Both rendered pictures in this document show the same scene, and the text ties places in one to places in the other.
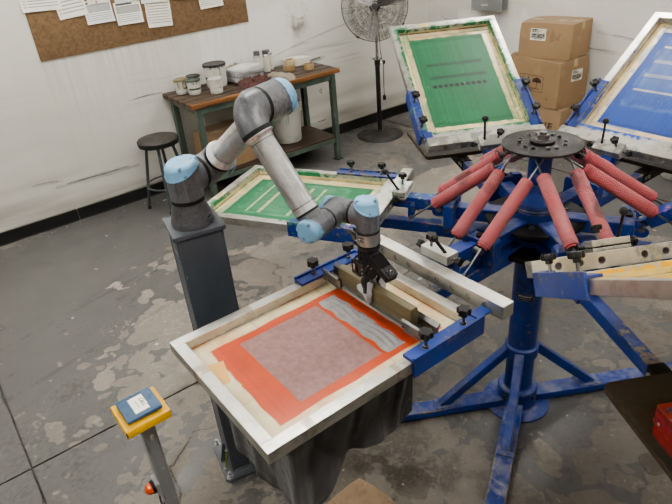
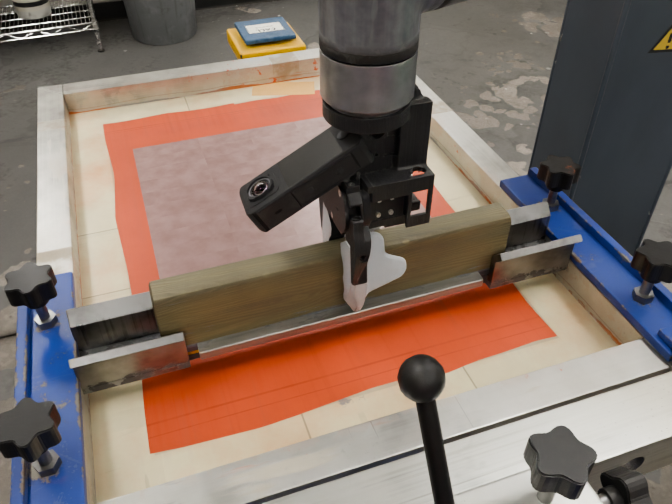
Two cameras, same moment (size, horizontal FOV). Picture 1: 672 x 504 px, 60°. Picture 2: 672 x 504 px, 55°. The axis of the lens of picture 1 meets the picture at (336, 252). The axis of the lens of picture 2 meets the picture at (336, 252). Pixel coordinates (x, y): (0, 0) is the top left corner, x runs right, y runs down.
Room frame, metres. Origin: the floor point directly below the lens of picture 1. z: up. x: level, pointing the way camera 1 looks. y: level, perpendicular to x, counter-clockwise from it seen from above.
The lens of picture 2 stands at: (1.69, -0.56, 1.45)
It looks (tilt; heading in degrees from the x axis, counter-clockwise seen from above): 40 degrees down; 106
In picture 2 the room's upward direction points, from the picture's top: straight up
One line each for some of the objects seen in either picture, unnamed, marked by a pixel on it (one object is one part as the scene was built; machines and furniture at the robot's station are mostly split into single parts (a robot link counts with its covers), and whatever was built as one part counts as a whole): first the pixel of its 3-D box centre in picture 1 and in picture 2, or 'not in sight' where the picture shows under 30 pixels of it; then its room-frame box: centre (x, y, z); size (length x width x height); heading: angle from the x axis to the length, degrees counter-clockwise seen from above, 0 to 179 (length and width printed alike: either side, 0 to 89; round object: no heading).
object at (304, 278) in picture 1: (332, 271); (585, 266); (1.81, 0.02, 0.98); 0.30 x 0.05 x 0.07; 125
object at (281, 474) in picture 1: (256, 437); not in sight; (1.28, 0.29, 0.74); 0.45 x 0.03 x 0.43; 35
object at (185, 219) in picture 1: (190, 209); not in sight; (1.87, 0.50, 1.25); 0.15 x 0.15 x 0.10
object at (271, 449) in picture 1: (325, 335); (284, 199); (1.45, 0.06, 0.97); 0.79 x 0.58 x 0.04; 125
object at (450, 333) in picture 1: (444, 342); (56, 405); (1.36, -0.30, 0.98); 0.30 x 0.05 x 0.07; 125
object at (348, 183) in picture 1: (326, 184); not in sight; (2.43, 0.02, 1.05); 1.08 x 0.61 x 0.23; 65
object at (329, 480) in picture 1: (358, 435); not in sight; (1.25, -0.02, 0.74); 0.46 x 0.04 x 0.42; 125
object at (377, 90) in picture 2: (367, 237); (365, 72); (1.58, -0.10, 1.23); 0.08 x 0.08 x 0.05
